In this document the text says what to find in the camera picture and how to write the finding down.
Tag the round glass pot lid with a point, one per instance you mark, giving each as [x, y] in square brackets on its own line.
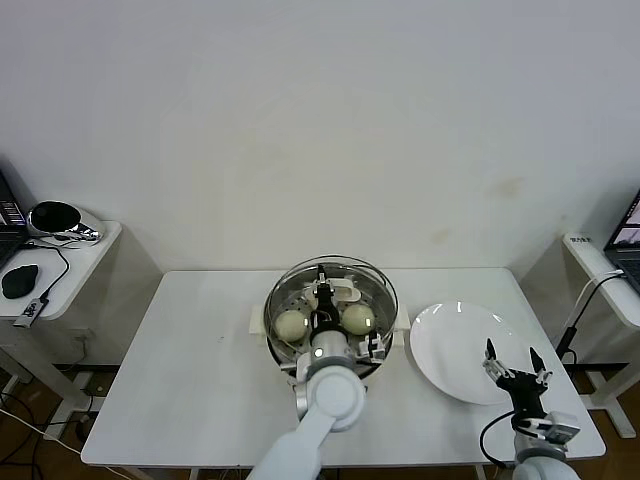
[350, 292]

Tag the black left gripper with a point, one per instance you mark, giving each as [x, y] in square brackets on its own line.
[325, 307]

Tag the cream electric cooker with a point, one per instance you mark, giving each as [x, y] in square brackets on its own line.
[374, 378]

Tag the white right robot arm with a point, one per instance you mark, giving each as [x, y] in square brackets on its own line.
[540, 462]

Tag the white side table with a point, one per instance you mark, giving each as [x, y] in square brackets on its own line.
[627, 302]
[80, 260]

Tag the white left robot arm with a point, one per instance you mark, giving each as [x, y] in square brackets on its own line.
[330, 395]

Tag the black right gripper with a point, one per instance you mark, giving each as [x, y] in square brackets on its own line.
[525, 395]

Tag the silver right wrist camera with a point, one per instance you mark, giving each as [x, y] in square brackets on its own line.
[560, 432]

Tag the perforated steel steamer basket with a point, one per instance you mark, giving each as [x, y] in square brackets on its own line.
[256, 320]

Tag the black computer mouse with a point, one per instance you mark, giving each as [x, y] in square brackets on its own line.
[20, 281]

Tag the white steamed baozi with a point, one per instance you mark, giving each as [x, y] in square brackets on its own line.
[357, 320]
[290, 325]
[310, 300]

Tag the chrome and black headset device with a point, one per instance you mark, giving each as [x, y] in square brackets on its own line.
[55, 217]

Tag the black laptop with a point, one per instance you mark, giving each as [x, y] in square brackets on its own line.
[627, 245]
[10, 215]

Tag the round white plate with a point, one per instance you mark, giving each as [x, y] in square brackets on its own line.
[450, 345]

